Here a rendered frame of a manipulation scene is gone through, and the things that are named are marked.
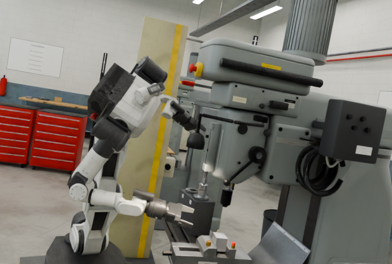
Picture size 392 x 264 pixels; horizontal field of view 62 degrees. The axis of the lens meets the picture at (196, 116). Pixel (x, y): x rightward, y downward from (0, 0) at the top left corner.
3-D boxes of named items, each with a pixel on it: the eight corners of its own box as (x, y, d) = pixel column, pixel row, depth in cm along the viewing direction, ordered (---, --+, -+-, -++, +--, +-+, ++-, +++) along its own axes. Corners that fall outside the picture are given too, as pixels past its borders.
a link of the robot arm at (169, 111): (171, 125, 199) (158, 114, 194) (178, 111, 204) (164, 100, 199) (183, 121, 190) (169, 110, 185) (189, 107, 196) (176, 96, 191)
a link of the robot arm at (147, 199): (151, 222, 146) (126, 215, 145) (154, 208, 156) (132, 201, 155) (157, 201, 142) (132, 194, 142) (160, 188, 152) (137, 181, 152)
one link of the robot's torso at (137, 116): (69, 128, 165) (87, 95, 138) (104, 84, 186) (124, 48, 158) (119, 159, 171) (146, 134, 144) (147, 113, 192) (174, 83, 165)
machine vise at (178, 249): (172, 273, 134) (177, 247, 134) (167, 254, 148) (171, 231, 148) (250, 276, 143) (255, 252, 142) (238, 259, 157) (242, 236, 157)
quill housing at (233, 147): (218, 184, 133) (233, 107, 131) (203, 172, 152) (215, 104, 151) (260, 188, 138) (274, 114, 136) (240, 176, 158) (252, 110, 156)
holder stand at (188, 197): (189, 236, 173) (196, 199, 172) (174, 219, 192) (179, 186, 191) (209, 235, 178) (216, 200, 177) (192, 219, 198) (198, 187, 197)
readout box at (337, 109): (333, 159, 113) (345, 99, 112) (317, 153, 122) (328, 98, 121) (378, 165, 119) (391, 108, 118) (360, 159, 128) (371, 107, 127)
